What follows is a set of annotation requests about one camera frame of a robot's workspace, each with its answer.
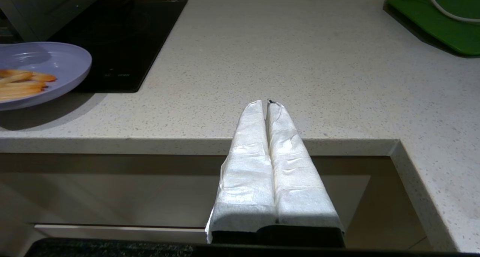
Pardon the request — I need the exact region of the lilac round plate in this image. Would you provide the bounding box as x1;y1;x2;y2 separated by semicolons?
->
0;42;93;112

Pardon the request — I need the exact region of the green plastic tray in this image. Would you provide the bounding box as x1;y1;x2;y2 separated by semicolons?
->
383;0;480;58

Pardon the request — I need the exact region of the black induction cooktop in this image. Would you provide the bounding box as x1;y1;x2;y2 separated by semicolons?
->
49;0;188;93

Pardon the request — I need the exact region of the silver Panasonic microwave oven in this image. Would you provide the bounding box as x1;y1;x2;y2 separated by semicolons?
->
0;0;109;45

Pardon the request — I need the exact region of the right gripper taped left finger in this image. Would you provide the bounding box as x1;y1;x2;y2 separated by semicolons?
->
205;100;277;245

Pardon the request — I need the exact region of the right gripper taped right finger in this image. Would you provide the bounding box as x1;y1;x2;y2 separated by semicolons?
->
265;100;345;233

